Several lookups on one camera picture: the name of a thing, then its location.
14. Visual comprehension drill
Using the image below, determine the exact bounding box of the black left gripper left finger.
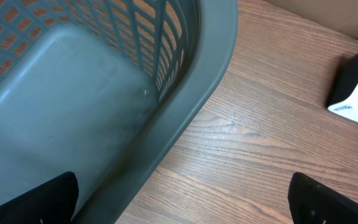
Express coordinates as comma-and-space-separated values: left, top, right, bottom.
0, 172, 79, 224

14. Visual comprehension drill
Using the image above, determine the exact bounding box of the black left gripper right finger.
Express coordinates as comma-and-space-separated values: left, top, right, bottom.
288, 172, 358, 224

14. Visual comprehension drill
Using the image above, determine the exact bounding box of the white barcode scanner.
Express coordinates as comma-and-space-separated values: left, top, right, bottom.
325, 46, 358, 125

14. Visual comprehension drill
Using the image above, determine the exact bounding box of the grey plastic shopping basket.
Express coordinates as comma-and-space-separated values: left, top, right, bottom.
0, 0, 238, 223

